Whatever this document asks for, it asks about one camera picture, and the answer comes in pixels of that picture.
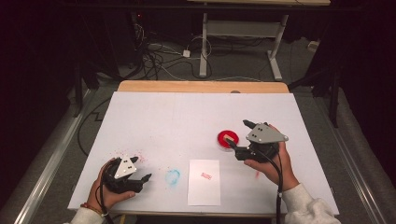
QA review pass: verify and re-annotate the tangle of floor cables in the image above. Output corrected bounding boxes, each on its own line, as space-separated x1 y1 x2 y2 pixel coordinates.
134 22 216 82

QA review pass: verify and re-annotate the white board cover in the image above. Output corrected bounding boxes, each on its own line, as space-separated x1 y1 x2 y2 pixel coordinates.
67 91 340 217

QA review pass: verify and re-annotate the white metal desk frame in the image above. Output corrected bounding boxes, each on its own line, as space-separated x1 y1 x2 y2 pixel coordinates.
186 0 332 82

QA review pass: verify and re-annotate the white paper sheet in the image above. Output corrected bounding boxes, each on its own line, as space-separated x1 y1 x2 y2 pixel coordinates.
187 159 221 207

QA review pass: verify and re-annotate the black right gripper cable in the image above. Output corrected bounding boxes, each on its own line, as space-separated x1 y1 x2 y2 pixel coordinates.
257 145 285 224

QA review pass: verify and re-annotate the wooden table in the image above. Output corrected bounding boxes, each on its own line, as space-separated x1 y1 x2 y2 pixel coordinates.
117 79 290 94

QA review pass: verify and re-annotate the orange bead bracelet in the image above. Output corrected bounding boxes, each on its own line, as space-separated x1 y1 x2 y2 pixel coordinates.
78 203 108 217

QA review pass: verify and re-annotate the round red ink pad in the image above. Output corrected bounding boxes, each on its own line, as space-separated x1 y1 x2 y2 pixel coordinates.
217 130 241 152

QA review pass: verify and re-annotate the metal floor rail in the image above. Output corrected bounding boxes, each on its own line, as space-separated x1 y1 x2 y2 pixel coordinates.
13 89 96 224
314 92 389 224

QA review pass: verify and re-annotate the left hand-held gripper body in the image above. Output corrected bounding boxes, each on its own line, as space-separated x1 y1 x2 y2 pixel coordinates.
101 156 145 194

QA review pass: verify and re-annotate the black floor cable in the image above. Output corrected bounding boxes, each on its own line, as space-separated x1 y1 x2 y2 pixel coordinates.
77 97 112 157

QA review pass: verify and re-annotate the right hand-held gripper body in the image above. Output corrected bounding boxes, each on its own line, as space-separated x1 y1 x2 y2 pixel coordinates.
233 121 290 163

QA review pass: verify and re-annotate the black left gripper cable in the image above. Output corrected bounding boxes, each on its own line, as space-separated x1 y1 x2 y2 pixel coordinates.
97 160 116 224

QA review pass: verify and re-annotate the person's left hand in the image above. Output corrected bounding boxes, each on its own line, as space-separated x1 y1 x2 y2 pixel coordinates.
87 159 137 213

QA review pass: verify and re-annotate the person's right hand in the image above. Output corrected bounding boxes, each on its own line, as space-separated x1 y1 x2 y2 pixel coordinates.
243 124 301 191

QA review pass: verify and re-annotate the black stand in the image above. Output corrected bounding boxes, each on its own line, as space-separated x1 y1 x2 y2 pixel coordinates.
288 60 343 129
72 60 101 119

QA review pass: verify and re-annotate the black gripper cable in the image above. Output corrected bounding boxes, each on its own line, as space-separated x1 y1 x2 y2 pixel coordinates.
97 160 116 224
257 145 285 224

